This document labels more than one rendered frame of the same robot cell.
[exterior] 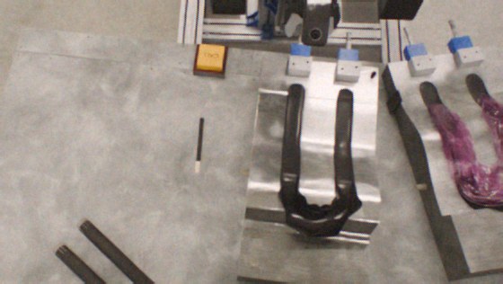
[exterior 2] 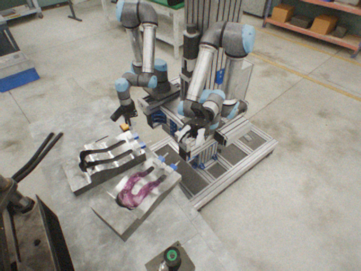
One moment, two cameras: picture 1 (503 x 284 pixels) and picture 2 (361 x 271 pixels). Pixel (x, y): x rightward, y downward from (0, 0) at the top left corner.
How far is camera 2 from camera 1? 1.25 m
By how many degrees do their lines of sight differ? 29
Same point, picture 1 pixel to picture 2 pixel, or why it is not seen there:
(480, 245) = (100, 202)
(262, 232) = (77, 161)
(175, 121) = (103, 132)
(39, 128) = (83, 113)
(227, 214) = not seen: hidden behind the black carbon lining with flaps
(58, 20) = not seen: hidden behind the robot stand
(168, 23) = not seen: hidden behind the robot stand
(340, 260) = (79, 180)
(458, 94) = (155, 176)
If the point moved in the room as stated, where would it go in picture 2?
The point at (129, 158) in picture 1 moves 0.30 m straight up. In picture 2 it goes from (86, 130) to (73, 101)
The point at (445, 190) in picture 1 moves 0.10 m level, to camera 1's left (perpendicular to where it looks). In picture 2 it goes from (118, 188) to (108, 179)
